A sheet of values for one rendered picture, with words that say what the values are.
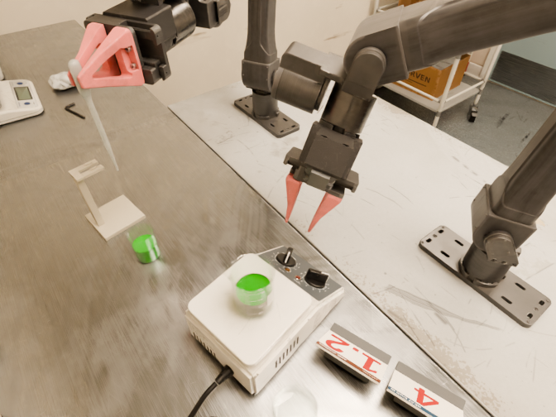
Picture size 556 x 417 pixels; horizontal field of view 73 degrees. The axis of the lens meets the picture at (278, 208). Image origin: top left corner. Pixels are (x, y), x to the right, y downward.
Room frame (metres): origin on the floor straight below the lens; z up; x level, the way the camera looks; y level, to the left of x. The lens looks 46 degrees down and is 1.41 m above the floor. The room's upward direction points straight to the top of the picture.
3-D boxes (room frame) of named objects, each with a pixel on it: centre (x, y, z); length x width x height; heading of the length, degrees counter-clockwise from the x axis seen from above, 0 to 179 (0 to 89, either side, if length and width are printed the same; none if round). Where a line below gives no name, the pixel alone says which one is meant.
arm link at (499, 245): (0.35, -0.32, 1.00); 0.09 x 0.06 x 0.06; 162
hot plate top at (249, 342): (0.25, 0.04, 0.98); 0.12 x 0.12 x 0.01; 48
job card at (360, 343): (0.22, -0.10, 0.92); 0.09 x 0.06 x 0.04; 55
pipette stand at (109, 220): (0.48, 0.30, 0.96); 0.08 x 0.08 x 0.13; 46
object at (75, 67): (0.39, 0.22, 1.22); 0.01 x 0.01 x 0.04; 67
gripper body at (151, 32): (0.49, 0.18, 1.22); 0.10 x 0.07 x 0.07; 67
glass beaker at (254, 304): (0.25, 0.03, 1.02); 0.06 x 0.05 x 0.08; 90
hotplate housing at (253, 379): (0.27, 0.02, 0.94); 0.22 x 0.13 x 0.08; 138
